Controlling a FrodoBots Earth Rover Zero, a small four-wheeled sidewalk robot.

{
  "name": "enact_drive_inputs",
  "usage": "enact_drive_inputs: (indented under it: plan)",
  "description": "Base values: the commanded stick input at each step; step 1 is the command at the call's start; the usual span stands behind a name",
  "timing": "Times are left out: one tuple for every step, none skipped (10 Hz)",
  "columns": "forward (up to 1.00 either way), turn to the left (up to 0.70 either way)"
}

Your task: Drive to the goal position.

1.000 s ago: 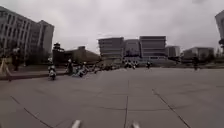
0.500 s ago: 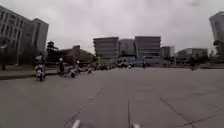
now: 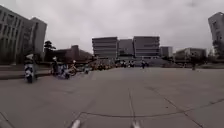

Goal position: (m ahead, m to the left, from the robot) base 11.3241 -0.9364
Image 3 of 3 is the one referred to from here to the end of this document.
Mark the low pale building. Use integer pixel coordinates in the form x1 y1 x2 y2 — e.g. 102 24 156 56
173 47 208 62

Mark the tall grey building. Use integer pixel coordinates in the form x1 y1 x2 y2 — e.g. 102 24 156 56
207 11 224 60

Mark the parked scooter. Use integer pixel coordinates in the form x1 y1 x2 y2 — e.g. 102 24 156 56
23 53 38 84

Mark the brown low building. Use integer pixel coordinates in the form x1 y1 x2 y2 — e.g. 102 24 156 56
52 44 94 63

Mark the row of parked scooters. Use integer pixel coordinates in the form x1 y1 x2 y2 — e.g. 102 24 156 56
49 55 116 80

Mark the person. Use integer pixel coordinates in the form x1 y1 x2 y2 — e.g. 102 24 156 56
190 55 198 71

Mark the robot's own part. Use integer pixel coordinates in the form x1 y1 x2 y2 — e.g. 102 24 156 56
71 119 82 128
131 120 142 128

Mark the tree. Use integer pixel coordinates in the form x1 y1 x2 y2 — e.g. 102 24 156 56
43 40 57 63

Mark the grey block building complex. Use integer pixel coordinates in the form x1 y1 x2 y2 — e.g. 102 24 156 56
91 35 174 61

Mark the group of people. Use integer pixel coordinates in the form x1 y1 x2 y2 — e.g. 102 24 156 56
119 58 150 70

